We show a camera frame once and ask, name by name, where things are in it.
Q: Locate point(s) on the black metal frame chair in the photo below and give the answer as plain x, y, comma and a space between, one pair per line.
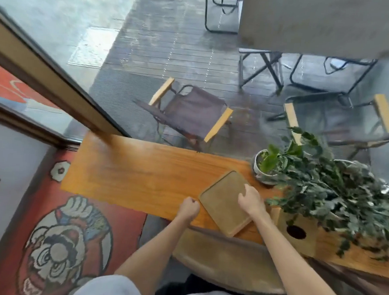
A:
358, 80

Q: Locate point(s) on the brown fabric folding chair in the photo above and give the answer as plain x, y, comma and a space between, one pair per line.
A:
193, 112

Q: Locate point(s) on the round wooden stool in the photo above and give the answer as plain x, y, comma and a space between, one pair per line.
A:
226, 261

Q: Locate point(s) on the person's white shirt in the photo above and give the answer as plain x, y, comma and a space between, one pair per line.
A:
108, 289

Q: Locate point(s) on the person's left forearm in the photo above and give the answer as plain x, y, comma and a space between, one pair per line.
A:
155, 256

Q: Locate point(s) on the person's right fingers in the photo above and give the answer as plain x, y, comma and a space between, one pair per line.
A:
245, 194

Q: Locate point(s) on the person's right forearm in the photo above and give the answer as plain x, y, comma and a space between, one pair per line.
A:
292, 269

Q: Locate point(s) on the square metal drain cover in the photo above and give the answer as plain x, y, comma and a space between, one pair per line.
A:
94, 47

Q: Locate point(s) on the dark folding chair wooden armrests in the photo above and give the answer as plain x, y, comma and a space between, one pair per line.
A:
386, 114

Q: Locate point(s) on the person's left hand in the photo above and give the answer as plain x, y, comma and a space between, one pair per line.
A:
186, 210

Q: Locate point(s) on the person's left fingers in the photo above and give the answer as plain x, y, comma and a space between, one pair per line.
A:
193, 205

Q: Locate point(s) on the person's right hand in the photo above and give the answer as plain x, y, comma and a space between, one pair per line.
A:
252, 203

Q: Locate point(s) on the rectangular wooden tray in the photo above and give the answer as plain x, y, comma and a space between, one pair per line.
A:
222, 204

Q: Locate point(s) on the large leafy green plant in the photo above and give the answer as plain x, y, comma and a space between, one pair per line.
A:
337, 195

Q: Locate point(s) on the red cartoon character rug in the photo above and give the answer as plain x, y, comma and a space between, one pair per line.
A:
75, 237

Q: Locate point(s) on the wooden box with round hole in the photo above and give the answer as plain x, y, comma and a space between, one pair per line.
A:
302, 244

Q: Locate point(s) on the grey folding stool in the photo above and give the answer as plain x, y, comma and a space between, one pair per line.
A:
267, 62

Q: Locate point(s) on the white pot with green plant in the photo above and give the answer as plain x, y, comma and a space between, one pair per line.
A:
262, 172

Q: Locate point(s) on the wooden window frame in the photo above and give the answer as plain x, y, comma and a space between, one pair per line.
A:
52, 82

